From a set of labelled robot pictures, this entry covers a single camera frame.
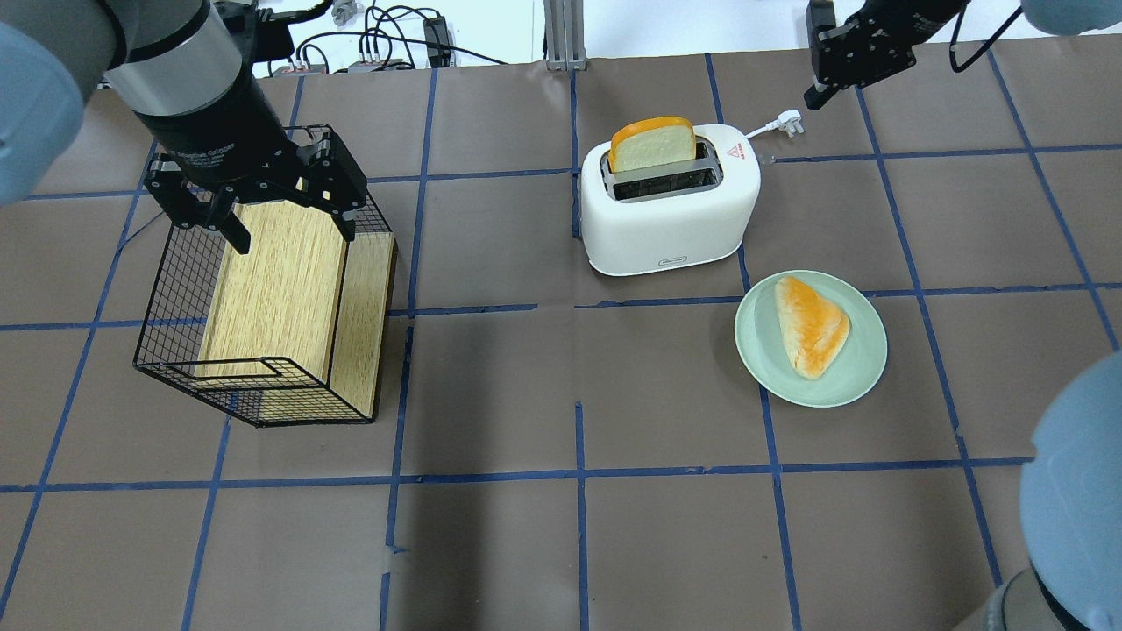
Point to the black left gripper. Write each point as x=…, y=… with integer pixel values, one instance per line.
x=219, y=133

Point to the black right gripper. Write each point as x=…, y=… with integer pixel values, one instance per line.
x=912, y=22

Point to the white toaster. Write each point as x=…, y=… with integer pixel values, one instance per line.
x=681, y=214

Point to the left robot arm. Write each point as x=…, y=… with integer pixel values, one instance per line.
x=185, y=69

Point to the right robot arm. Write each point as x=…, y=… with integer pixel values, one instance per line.
x=1070, y=492

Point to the bread slice in toaster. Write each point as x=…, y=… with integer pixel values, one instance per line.
x=652, y=142

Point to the wooden shelf board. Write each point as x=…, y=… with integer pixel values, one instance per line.
x=294, y=328

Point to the triangular bread on plate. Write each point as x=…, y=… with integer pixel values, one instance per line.
x=813, y=329

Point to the light green plate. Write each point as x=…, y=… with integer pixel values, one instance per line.
x=858, y=367

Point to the black wire basket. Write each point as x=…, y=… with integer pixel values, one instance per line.
x=176, y=315

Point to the aluminium frame post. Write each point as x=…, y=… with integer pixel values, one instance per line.
x=563, y=40

